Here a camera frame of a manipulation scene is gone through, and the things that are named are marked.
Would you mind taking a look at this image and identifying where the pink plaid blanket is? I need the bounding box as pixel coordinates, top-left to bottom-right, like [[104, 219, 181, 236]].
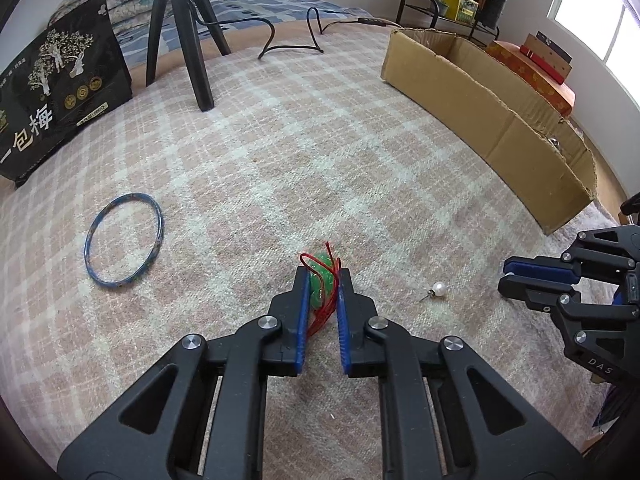
[[0, 10, 621, 480]]

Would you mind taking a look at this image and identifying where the black tripod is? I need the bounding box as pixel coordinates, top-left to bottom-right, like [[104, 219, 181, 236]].
[[145, 0, 232, 112]]

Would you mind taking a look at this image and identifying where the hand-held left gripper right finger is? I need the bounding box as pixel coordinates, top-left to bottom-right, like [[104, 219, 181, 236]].
[[336, 269, 586, 480]]

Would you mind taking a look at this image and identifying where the blue bangle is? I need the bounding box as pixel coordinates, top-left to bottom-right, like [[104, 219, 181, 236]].
[[84, 192, 165, 291]]

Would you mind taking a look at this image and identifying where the tan box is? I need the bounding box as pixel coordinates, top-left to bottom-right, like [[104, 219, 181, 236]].
[[524, 34, 573, 81]]

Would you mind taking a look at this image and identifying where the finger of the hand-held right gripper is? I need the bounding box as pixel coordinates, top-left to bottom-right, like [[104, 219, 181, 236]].
[[502, 225, 640, 291], [498, 275, 640, 385]]

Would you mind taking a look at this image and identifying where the orange box with books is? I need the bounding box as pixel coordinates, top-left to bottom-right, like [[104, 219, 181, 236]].
[[485, 40, 575, 118]]

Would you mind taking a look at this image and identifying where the yellow box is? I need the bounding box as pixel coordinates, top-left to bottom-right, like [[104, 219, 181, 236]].
[[442, 0, 480, 23]]

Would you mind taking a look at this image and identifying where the red flat box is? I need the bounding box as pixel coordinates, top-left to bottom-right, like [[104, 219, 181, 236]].
[[520, 45, 568, 86]]

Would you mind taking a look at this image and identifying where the black printed bag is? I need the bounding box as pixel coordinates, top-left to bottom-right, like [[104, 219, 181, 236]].
[[0, 0, 133, 188]]

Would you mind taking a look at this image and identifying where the green bead red string bracelet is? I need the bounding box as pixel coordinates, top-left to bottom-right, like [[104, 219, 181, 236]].
[[299, 246, 343, 338]]

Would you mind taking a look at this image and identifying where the dark flat box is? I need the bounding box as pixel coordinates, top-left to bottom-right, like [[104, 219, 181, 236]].
[[535, 30, 571, 63]]

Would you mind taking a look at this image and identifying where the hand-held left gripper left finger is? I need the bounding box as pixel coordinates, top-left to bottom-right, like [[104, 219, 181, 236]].
[[56, 266, 312, 480]]

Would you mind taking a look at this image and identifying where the cardboard box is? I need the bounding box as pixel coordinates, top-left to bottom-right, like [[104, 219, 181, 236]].
[[380, 27, 598, 235]]

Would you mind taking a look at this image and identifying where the window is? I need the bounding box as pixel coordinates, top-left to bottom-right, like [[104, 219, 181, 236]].
[[547, 0, 640, 91]]

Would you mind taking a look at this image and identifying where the blue patterned bedsheet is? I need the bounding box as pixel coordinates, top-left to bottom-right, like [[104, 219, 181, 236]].
[[112, 0, 371, 68]]

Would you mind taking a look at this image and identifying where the black power cable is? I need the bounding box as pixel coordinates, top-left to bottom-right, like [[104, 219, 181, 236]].
[[160, 0, 403, 61]]

